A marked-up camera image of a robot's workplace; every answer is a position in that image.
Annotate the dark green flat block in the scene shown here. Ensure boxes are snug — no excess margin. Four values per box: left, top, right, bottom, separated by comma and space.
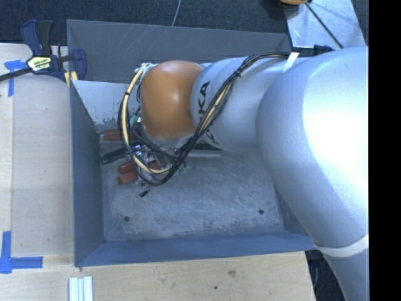
100, 147, 130, 166

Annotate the grey metal bin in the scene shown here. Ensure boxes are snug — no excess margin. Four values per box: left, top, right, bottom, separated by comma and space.
66, 19, 318, 268

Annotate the pale wood flat board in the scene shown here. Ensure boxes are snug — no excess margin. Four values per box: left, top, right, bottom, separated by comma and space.
11, 73, 76, 258

